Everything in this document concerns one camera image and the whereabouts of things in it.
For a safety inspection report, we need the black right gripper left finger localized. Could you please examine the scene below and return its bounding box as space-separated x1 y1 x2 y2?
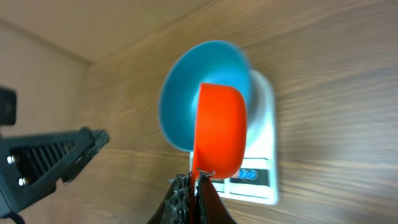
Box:
147 173 191 224

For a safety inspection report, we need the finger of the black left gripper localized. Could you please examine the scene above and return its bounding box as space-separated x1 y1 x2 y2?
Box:
1 127 109 215

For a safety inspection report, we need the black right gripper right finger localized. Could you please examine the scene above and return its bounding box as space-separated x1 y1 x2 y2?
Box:
195 171 236 224

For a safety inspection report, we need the red scoop with blue handle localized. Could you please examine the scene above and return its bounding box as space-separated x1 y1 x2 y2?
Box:
188 82 259 224

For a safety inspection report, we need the white digital kitchen scale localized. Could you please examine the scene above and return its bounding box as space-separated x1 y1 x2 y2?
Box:
189 68 279 206

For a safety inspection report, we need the blue metal bowl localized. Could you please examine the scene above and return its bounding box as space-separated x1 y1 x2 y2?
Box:
158 40 254 152

